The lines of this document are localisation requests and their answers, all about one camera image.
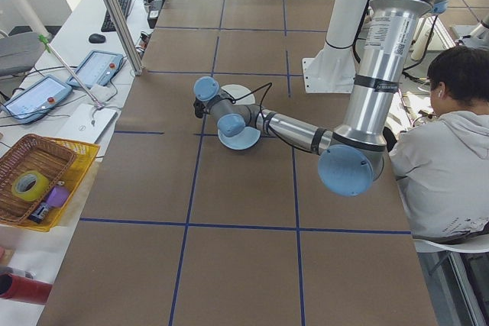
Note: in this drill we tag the light blue plate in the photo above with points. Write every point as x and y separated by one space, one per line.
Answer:
250 138
240 148

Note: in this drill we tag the white plate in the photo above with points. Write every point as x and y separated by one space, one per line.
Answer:
238 91

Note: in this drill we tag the white crumpled cloth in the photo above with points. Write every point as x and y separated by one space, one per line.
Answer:
101 93

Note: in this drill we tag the black power box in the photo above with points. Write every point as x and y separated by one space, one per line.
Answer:
154 13

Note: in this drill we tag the yellow plastic basket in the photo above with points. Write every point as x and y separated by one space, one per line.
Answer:
82 158

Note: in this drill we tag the white closed laptop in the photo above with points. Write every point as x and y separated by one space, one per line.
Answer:
82 127

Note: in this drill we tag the blue teach pendant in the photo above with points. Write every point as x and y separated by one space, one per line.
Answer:
97 67
36 99

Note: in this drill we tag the black computer mouse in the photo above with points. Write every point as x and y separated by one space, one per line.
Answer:
97 38

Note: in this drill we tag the black keyboard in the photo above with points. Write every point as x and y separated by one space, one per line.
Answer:
107 25

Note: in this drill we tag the long thin metal rod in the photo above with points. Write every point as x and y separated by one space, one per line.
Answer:
72 74

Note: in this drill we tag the purple box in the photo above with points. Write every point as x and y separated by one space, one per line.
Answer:
57 197

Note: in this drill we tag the yellow tape roll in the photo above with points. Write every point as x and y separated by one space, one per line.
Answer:
43 184

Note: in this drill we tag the person in grey hoodie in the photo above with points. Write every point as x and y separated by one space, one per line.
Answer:
451 158

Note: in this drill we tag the brown wicker basket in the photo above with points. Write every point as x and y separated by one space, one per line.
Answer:
38 154

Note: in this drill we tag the small black device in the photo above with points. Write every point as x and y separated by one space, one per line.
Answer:
38 214

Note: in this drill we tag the grey office chair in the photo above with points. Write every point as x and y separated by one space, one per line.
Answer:
19 51

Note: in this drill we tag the red cylinder bottle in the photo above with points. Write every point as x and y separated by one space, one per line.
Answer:
26 288

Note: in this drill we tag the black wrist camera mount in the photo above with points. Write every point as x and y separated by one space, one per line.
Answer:
198 109

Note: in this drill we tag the white pedestal column with plate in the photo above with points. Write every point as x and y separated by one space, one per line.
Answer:
344 17

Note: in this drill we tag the aluminium profile post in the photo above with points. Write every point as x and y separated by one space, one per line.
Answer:
123 28

